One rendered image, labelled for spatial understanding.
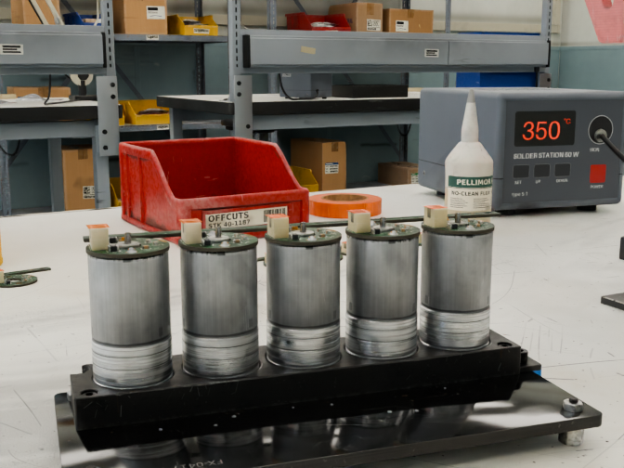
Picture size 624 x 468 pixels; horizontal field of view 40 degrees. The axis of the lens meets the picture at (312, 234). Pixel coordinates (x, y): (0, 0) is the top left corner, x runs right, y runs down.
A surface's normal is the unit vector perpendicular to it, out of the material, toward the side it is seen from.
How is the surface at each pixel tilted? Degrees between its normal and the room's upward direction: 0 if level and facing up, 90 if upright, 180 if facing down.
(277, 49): 90
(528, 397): 0
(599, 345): 0
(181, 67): 90
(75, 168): 90
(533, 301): 0
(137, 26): 90
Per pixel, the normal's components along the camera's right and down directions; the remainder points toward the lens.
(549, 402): 0.00, -0.98
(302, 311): 0.02, 0.19
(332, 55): 0.49, 0.17
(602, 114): 0.29, 0.18
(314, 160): -0.83, 0.12
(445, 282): -0.40, 0.18
